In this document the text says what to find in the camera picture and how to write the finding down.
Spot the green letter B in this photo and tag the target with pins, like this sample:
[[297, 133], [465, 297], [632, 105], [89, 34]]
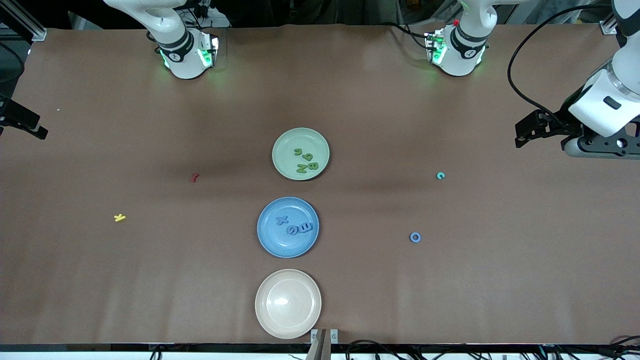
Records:
[[312, 166]]

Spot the brown table cover sheet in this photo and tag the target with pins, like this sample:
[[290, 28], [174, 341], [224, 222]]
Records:
[[450, 300]]

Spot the blue letter O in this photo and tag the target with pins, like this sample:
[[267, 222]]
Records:
[[411, 237]]

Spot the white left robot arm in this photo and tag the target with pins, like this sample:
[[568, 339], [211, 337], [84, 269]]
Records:
[[465, 50]]

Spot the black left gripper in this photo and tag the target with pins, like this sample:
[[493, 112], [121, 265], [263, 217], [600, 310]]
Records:
[[560, 124]]

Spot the yellow letter k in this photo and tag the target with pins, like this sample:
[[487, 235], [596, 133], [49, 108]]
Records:
[[119, 218]]

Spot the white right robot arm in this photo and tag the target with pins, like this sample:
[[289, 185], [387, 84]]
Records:
[[182, 55]]

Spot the green plate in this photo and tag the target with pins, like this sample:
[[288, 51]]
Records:
[[285, 160]]

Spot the aluminium frame profile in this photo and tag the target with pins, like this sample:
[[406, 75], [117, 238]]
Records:
[[607, 22], [30, 22]]

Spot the blue letter x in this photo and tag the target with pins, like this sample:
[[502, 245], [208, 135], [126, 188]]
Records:
[[283, 220]]

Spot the green letter N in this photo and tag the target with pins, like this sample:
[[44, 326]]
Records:
[[301, 169]]

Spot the blue plate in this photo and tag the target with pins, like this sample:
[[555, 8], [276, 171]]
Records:
[[285, 245]]

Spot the beige plate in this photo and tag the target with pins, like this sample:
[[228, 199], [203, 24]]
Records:
[[288, 304]]

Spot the blue letter a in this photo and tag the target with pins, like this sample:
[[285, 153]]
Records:
[[292, 230]]

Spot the metal bracket with post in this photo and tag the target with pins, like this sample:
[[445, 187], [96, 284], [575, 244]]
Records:
[[324, 342]]

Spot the blue letter E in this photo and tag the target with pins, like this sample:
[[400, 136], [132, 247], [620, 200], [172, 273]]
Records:
[[306, 227]]

